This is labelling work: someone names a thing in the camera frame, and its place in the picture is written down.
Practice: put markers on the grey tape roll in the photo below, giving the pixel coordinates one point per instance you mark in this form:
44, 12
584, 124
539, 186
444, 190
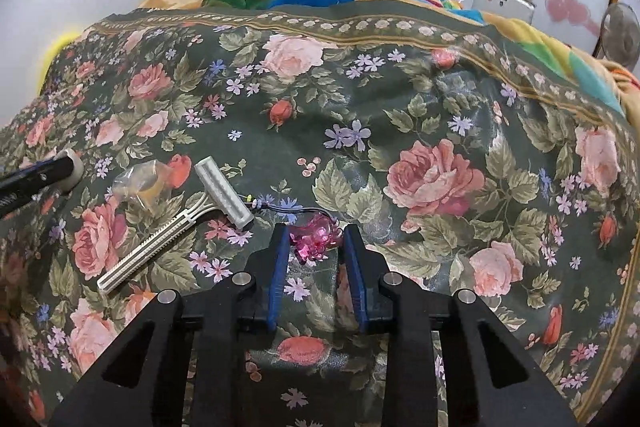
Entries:
77, 170

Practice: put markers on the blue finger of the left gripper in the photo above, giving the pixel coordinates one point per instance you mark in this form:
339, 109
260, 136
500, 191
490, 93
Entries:
20, 186

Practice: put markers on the standing electric fan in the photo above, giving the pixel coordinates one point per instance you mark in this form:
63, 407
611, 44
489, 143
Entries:
620, 35

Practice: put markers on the white electronic box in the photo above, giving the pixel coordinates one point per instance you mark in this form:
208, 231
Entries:
520, 9

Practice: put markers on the white disposable razor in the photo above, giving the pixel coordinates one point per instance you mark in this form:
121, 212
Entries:
219, 195

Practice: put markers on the pink foil flower ornament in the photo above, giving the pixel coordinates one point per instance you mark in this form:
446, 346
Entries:
315, 237

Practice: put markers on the dark floral bedspread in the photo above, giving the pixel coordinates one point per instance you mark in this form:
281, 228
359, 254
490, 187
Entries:
463, 160

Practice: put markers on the clear plastic wrapper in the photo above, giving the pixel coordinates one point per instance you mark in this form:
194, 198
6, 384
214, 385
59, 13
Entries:
145, 185

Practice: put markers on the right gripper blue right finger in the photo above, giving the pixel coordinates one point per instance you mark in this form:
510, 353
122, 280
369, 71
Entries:
353, 250

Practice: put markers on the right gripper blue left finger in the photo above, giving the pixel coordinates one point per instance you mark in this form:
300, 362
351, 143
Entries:
279, 250

